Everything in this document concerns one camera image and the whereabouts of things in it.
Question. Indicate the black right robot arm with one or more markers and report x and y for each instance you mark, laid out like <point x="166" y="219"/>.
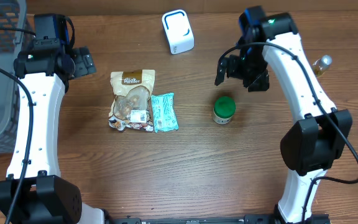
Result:
<point x="319" y="129"/>

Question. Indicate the yellow Vim bottle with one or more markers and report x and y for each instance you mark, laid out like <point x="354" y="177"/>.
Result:
<point x="322" y="65"/>

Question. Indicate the green white Knorr jar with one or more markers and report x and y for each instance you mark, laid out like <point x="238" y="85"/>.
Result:
<point x="223" y="110"/>

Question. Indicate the grey plastic mesh basket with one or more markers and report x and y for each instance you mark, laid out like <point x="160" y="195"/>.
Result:
<point x="13" y="14"/>

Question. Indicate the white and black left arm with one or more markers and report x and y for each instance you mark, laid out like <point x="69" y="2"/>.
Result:
<point x="33" y="190"/>

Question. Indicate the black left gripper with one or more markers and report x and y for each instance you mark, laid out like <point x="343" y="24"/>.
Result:
<point x="84" y="61"/>

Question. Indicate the white barcode scanner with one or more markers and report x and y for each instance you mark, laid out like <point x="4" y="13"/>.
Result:
<point x="178" y="31"/>

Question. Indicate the brown white snack bag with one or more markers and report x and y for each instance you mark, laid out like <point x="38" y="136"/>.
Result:
<point x="132" y="92"/>

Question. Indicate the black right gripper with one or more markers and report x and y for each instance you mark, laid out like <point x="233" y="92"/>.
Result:
<point x="261" y="82"/>

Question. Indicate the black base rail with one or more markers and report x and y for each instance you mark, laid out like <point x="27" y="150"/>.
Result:
<point x="213" y="220"/>

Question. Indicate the teal wet wipes packet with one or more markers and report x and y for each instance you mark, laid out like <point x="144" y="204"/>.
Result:
<point x="164" y="116"/>

